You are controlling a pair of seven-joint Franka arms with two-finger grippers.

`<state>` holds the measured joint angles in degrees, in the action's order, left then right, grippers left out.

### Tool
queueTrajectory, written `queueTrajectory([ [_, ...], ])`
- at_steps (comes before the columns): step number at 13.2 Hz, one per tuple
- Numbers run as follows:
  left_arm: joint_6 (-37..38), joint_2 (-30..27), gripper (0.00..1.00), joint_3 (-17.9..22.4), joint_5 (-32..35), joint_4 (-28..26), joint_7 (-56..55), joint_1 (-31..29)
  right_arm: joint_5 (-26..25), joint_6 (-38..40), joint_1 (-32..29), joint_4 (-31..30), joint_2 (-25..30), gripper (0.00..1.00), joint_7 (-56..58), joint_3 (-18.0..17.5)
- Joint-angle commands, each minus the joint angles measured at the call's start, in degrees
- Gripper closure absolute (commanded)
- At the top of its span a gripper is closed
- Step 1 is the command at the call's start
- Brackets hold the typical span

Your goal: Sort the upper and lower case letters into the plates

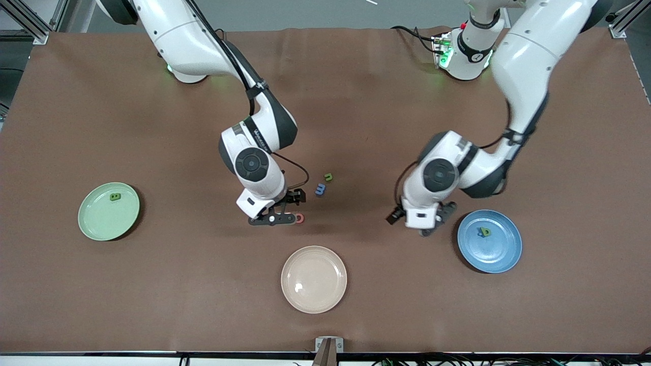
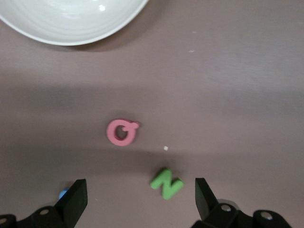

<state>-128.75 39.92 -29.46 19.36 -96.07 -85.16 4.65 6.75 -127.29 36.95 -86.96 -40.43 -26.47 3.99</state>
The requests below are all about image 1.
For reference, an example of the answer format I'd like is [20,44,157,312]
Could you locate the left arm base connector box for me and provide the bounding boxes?
[431,32,454,69]

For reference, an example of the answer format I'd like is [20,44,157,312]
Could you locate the right arm wrist camera bar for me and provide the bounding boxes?
[248,213,299,227]

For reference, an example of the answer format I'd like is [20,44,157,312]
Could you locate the black left arm base cable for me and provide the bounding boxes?
[391,25,439,54]

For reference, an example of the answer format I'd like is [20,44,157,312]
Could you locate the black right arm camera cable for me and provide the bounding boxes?
[188,0,310,193]

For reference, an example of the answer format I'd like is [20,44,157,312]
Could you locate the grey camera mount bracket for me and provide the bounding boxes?
[313,337,344,366]

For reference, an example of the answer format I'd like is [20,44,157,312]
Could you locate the green plate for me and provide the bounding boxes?
[78,182,140,241]

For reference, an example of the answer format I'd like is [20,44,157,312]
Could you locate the blue plate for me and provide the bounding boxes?
[457,209,523,274]

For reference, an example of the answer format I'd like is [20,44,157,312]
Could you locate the aluminium frame profile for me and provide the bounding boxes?
[0,0,69,45]
[608,0,642,39]

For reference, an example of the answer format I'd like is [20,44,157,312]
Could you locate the beige plate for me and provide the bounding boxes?
[281,246,348,314]

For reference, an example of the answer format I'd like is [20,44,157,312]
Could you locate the brown table cover mat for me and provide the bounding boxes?
[0,26,651,353]

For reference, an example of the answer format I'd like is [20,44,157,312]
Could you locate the left arm wrist camera bar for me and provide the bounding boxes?
[420,201,457,237]

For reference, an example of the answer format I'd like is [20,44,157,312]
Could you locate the arm wrist camera bar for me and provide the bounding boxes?
[420,201,457,237]
[248,213,299,227]

